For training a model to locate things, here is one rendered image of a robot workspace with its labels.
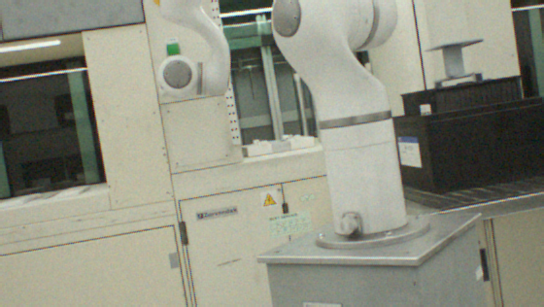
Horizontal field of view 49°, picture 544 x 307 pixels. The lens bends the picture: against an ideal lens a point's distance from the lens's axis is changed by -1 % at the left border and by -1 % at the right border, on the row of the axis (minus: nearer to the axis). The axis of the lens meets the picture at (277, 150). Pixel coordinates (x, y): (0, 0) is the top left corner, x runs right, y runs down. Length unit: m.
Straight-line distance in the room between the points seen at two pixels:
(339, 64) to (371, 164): 0.16
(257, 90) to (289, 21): 1.67
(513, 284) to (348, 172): 1.09
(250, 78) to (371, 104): 1.65
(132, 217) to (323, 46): 0.92
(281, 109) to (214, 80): 1.26
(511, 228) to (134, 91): 1.16
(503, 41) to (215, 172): 0.92
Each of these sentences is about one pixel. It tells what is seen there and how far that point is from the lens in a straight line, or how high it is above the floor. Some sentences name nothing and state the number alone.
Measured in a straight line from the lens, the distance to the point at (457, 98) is 1.38.
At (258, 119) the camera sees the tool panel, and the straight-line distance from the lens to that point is 2.56.
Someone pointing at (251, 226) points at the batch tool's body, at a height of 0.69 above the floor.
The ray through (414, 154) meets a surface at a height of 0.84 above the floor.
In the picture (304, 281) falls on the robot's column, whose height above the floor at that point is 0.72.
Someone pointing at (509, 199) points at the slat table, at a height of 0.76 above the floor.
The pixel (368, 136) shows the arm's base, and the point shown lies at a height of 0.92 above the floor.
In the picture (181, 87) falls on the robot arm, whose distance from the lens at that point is 1.32.
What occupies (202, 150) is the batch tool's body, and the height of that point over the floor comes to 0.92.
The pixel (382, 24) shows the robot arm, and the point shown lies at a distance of 1.01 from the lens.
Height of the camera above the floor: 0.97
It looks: 3 degrees down
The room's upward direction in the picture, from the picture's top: 9 degrees counter-clockwise
